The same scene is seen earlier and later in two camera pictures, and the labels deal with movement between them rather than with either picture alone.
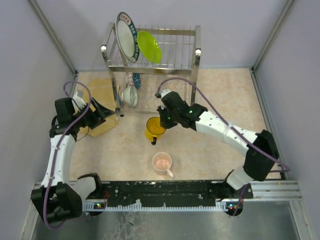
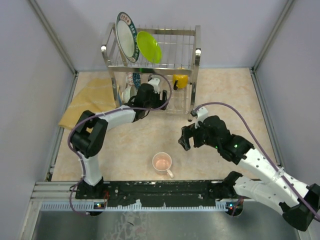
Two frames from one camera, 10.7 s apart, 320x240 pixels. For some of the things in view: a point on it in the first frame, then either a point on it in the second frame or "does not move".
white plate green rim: (127, 36) does not move
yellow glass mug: (154, 129) → (180, 81)
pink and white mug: (162, 162) does not move
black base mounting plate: (170, 192) does not move
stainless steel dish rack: (137, 86) does not move
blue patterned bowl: (136, 79) does not move
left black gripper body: (90, 118) → (155, 102)
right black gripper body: (169, 119) → (200, 138)
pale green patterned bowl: (130, 95) does not move
